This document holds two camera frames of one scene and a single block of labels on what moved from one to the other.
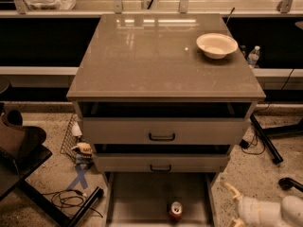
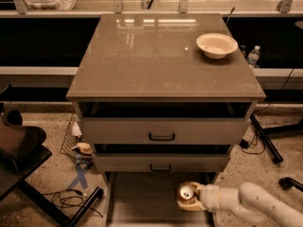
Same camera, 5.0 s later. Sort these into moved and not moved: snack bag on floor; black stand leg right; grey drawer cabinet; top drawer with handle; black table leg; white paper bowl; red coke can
Moved: red coke can
Not moved: black table leg; white paper bowl; grey drawer cabinet; black stand leg right; snack bag on floor; top drawer with handle
